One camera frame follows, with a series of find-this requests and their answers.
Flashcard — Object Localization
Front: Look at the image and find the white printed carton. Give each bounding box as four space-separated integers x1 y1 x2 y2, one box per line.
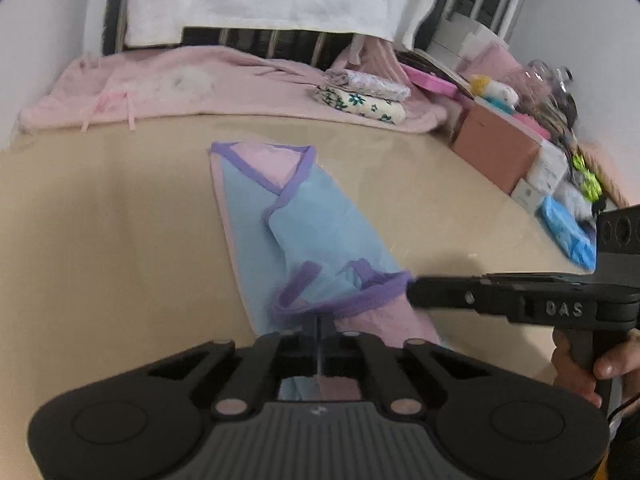
524 140 572 195
509 179 546 212

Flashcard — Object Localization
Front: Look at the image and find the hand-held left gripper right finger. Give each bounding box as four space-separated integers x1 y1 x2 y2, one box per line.
320 311 497 417

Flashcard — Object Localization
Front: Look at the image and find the blue plastic packet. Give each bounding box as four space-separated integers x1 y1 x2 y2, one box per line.
536 194 597 269

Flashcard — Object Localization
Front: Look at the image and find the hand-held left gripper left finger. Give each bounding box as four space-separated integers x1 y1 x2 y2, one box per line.
145 310 321 420

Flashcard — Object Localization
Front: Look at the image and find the white fluffy fur patch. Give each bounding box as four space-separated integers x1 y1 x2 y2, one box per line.
167 67 217 95

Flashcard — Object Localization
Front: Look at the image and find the pink bag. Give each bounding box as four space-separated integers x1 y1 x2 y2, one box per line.
470 41 527 86

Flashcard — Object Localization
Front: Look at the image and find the clear plastic wrap pile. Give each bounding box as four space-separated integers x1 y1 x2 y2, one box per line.
517 59 583 133

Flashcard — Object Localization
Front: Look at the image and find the dark flat book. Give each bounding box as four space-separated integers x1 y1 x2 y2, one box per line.
397 49 473 97

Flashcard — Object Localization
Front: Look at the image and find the folded green floral cloth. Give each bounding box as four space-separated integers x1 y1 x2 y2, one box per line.
314 85 407 126

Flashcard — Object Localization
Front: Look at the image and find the narrow white towel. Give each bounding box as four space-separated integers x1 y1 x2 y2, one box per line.
392 0 443 52

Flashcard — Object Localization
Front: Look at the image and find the pink fleece blanket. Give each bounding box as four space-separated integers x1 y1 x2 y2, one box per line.
17 46 451 136

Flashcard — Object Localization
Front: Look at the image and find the stack of white boxes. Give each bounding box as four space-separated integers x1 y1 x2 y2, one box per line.
429 12 507 62

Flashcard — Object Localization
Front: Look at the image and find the brown cardboard box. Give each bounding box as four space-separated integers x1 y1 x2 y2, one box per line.
449 97 545 197

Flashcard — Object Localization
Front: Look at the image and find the pink blue purple-trimmed garment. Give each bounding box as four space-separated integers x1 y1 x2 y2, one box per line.
207 140 453 402

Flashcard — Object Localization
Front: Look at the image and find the person's right hand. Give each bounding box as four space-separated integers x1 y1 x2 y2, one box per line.
551 329 640 409

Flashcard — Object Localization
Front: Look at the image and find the neon yellow item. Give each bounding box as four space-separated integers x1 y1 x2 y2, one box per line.
571 154 607 203

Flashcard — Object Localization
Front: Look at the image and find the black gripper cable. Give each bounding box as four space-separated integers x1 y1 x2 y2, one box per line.
604 394 640 425

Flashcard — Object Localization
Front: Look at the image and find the metal bed frame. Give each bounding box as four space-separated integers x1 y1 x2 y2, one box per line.
101 0 551 70

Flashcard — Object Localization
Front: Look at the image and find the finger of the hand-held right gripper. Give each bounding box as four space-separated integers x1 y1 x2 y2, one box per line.
406 273 525 322

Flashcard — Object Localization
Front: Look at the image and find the flat pink case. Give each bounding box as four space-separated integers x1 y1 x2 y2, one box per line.
400 62 460 98

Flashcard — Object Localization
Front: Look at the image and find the yellow plush toy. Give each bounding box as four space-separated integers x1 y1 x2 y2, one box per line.
469 74 519 113

